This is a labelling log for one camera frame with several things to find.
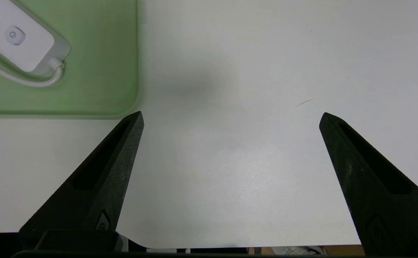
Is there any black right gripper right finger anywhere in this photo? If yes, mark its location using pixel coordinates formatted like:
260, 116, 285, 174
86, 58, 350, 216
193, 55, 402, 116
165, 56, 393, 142
319, 112, 418, 255

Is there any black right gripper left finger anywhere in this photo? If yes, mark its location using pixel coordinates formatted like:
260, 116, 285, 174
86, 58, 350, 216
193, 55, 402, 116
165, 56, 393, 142
18, 111, 144, 250

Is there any white power strip with cable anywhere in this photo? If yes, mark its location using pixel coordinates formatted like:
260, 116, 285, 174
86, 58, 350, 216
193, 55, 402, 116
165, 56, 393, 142
0, 0, 71, 88

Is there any white sneaker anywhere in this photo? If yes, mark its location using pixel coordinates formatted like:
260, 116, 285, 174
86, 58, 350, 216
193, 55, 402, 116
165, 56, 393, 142
270, 246, 326, 255

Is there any light green plastic tray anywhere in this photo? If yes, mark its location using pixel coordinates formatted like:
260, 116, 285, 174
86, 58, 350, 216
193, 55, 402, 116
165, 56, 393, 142
0, 0, 140, 119

